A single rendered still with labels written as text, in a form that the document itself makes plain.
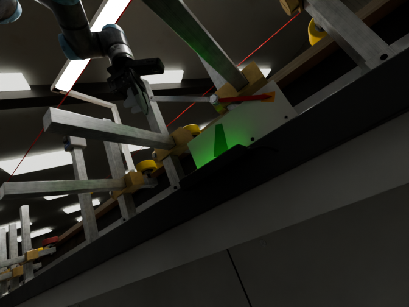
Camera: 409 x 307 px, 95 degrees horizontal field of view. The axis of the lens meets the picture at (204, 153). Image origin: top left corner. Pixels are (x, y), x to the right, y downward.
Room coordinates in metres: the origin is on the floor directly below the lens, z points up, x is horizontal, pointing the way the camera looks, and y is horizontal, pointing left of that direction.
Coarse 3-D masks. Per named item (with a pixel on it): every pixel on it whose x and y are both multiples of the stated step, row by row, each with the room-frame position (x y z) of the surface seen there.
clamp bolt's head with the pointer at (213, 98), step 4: (212, 96) 0.39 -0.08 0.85; (216, 96) 0.39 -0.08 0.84; (240, 96) 0.38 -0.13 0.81; (244, 96) 0.37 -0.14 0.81; (248, 96) 0.37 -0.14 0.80; (252, 96) 0.37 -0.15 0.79; (256, 96) 0.36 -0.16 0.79; (260, 96) 0.36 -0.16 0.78; (264, 96) 0.36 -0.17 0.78; (268, 96) 0.36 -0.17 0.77; (212, 100) 0.39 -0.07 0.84; (216, 100) 0.39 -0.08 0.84; (220, 100) 0.40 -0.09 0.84; (224, 100) 0.39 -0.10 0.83; (228, 100) 0.39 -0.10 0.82; (232, 100) 0.39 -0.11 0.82; (236, 100) 0.38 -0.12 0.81; (240, 100) 0.38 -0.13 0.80; (244, 100) 0.38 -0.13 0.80; (248, 100) 0.37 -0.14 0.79
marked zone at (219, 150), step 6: (216, 126) 0.42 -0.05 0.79; (222, 126) 0.41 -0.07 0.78; (216, 132) 0.42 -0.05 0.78; (222, 132) 0.42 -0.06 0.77; (216, 138) 0.43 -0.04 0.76; (222, 138) 0.42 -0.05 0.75; (216, 144) 0.43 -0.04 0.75; (222, 144) 0.42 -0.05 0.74; (216, 150) 0.43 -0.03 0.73; (222, 150) 0.43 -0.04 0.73; (216, 156) 0.44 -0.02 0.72
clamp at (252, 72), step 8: (248, 72) 0.36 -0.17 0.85; (256, 72) 0.36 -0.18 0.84; (248, 80) 0.37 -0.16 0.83; (256, 80) 0.36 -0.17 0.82; (264, 80) 0.37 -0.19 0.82; (224, 88) 0.39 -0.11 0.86; (232, 88) 0.39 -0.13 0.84; (248, 88) 0.37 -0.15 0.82; (256, 88) 0.39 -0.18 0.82; (224, 96) 0.40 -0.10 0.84; (232, 96) 0.39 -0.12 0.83; (224, 104) 0.40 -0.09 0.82; (224, 112) 0.43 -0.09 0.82
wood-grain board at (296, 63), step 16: (384, 0) 0.36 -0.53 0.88; (400, 0) 0.38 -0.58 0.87; (368, 16) 0.39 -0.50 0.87; (384, 16) 0.41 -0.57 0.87; (320, 48) 0.43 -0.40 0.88; (336, 48) 0.46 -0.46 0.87; (288, 64) 0.47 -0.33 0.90; (304, 64) 0.46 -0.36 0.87; (288, 80) 0.51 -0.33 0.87; (144, 176) 0.78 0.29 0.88; (112, 208) 1.00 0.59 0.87; (80, 224) 1.06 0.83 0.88; (64, 240) 1.22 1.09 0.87
